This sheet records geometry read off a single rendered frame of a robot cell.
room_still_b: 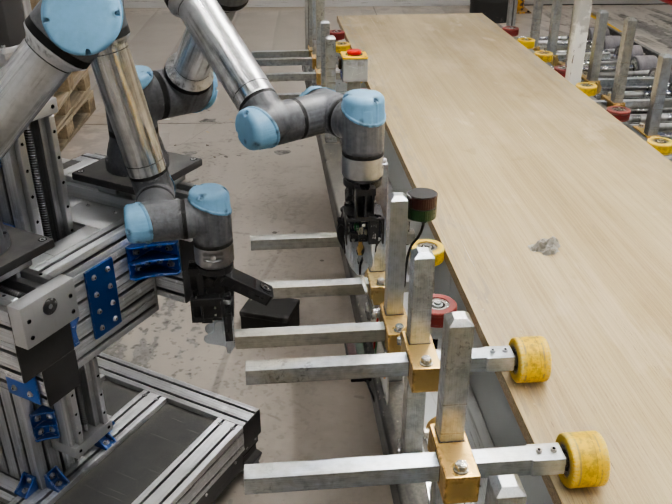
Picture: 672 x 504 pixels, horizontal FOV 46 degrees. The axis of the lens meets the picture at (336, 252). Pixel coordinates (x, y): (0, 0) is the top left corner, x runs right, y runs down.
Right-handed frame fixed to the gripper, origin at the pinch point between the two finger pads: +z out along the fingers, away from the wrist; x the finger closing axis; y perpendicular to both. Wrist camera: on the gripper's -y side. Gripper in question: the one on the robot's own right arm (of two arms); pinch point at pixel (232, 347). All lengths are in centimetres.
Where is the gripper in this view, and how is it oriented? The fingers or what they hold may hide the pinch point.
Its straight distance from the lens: 163.0
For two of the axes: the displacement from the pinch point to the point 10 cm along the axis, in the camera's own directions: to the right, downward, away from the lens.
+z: 0.0, 8.8, 4.7
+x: 0.9, 4.7, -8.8
